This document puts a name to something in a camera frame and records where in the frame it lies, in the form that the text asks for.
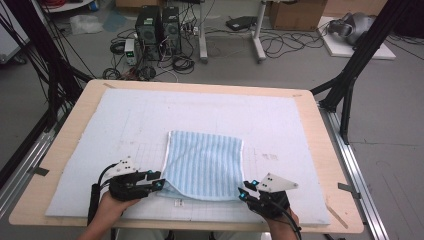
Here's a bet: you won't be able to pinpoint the white power supply box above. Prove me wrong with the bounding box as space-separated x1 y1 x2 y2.
123 38 137 66

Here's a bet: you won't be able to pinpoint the black tape piece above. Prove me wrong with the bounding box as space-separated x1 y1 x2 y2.
28 166 50 177

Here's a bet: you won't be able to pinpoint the blue striped towel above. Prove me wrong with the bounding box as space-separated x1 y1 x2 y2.
156 129 245 208

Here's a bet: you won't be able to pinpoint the white floor board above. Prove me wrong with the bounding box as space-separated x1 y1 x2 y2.
317 16 397 61

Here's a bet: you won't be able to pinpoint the white desk leg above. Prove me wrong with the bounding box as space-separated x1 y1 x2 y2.
251 0 268 63
197 0 210 64

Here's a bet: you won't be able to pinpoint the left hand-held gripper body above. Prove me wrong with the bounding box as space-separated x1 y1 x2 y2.
104 156 151 202

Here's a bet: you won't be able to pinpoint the thin wooden stick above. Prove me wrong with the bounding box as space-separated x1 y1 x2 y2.
324 203 350 230

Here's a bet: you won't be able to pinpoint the person's left hand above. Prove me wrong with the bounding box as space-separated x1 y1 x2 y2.
96 192 141 223

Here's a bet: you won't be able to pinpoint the person's right hand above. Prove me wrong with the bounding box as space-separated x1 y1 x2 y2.
265 208 299 234

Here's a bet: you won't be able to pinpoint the black cable coil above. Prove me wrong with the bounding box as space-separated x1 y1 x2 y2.
171 54 196 75

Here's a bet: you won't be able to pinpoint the slim black computer tower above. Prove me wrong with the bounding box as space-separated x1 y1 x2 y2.
161 5 183 56

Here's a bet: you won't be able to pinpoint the grey headset device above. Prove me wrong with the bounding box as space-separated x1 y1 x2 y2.
327 12 376 46

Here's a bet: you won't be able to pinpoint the large black computer tower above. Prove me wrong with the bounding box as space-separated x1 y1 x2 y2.
134 4 163 62

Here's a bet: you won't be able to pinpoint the clear plastic bag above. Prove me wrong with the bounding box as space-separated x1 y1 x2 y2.
69 13 105 36

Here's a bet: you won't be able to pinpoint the black metal frame stand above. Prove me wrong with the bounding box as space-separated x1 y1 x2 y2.
309 0 414 145
0 0 95 132

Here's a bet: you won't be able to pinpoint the tangled black floor cables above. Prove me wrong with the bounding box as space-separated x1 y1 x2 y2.
259 28 330 60

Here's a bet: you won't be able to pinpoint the brown cardboard box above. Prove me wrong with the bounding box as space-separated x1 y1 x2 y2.
268 0 328 32

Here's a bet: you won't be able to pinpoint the aluminium rail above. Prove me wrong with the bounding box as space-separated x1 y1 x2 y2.
319 106 390 240
0 129 57 218

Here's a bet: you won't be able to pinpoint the white foam mat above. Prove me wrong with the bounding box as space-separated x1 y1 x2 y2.
45 88 332 226

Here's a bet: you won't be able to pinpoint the black flat device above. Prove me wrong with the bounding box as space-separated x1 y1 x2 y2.
225 15 258 32

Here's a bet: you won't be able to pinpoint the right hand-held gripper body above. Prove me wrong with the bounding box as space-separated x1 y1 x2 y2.
248 172 299 220

